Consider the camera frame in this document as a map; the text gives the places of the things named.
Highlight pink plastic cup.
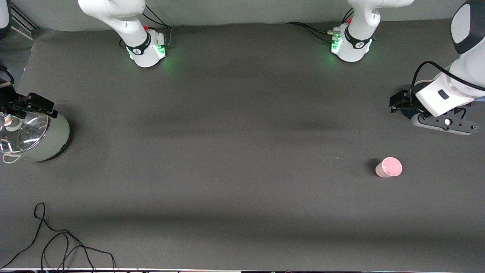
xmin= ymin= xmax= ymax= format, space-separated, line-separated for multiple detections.
xmin=375 ymin=157 xmax=403 ymax=178

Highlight dark blue saucepan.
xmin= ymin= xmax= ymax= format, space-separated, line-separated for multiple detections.
xmin=401 ymin=79 xmax=485 ymax=120

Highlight sage green cooking pot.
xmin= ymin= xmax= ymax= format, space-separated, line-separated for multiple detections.
xmin=0 ymin=112 xmax=70 ymax=163

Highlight glass pot lid with knob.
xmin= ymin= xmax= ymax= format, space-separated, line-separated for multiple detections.
xmin=0 ymin=112 xmax=50 ymax=154

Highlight dark grey table cloth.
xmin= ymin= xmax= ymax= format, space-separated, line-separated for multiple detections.
xmin=0 ymin=19 xmax=485 ymax=270

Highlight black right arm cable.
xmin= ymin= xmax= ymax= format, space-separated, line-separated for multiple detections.
xmin=0 ymin=65 xmax=15 ymax=85

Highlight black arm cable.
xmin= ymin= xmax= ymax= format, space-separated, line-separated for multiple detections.
xmin=411 ymin=61 xmax=485 ymax=100
xmin=0 ymin=65 xmax=15 ymax=85

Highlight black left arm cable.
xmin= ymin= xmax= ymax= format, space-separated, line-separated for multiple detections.
xmin=411 ymin=61 xmax=485 ymax=100

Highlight aluminium frame rail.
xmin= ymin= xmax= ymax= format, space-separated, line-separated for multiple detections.
xmin=9 ymin=4 xmax=38 ymax=40

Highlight thin black loose cable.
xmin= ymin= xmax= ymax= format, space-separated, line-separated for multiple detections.
xmin=0 ymin=202 xmax=116 ymax=270

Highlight black left base cables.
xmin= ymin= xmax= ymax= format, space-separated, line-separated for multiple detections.
xmin=286 ymin=8 xmax=355 ymax=43

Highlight black base cables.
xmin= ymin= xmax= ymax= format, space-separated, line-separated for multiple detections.
xmin=142 ymin=4 xmax=173 ymax=48
xmin=286 ymin=8 xmax=355 ymax=43

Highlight black right base cables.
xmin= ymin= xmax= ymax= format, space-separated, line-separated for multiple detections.
xmin=142 ymin=4 xmax=173 ymax=48

